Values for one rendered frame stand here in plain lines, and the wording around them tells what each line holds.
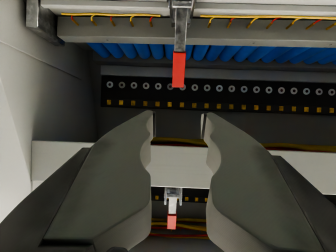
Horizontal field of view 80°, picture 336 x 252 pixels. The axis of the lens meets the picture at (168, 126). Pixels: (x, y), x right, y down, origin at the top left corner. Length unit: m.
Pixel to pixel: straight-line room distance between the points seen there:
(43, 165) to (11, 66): 0.11
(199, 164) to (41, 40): 0.23
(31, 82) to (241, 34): 0.23
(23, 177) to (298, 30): 0.34
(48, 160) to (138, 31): 0.17
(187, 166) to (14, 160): 0.19
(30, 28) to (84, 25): 0.05
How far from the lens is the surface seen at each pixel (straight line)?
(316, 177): 0.28
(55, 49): 0.31
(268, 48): 0.29
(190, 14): 0.20
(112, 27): 0.25
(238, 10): 0.23
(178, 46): 0.20
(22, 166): 0.27
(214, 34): 0.24
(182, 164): 0.22
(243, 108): 0.36
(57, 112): 0.31
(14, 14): 0.26
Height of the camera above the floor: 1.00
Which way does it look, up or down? 23 degrees up
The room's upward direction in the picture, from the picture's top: 178 degrees counter-clockwise
